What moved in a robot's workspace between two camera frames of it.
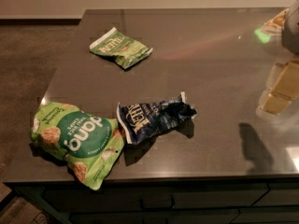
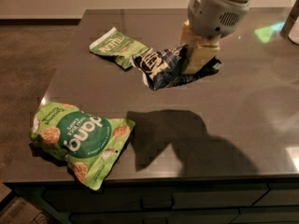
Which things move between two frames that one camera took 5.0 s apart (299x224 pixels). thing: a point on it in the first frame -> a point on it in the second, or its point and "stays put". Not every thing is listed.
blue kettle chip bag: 142,121 -> 163,68
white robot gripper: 291,28 -> 212,13
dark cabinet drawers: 271,201 stays put
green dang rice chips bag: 92,146 stays put
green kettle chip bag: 122,48 stays put
